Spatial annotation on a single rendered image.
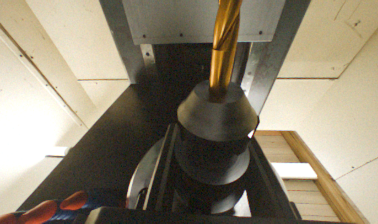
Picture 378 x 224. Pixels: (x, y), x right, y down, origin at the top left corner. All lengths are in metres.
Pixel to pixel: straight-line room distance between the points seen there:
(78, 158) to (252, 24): 0.60
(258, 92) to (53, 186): 0.73
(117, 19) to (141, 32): 0.11
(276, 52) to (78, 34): 1.14
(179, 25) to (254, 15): 0.23
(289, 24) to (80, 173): 0.73
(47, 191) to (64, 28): 1.02
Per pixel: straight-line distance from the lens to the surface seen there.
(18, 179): 1.22
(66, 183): 0.37
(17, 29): 1.23
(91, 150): 0.39
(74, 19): 1.15
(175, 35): 0.48
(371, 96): 1.27
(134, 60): 0.60
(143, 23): 0.51
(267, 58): 0.61
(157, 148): 0.16
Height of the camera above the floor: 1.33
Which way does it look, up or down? 40 degrees up
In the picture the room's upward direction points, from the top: 177 degrees clockwise
